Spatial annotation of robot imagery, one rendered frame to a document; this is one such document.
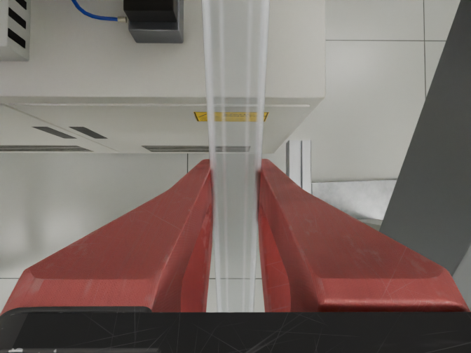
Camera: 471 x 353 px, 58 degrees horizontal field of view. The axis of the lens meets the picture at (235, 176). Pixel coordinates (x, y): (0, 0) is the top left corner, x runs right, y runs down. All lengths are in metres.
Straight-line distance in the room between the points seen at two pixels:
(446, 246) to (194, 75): 0.34
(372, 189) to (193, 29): 0.74
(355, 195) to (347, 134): 0.15
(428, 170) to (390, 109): 0.97
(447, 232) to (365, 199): 0.93
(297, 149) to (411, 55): 0.54
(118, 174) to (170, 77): 0.66
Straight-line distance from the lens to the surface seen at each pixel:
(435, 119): 0.18
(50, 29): 0.51
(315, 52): 0.47
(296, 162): 0.75
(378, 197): 1.11
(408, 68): 1.20
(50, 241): 1.16
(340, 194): 1.08
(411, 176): 0.20
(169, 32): 0.44
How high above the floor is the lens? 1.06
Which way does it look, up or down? 87 degrees down
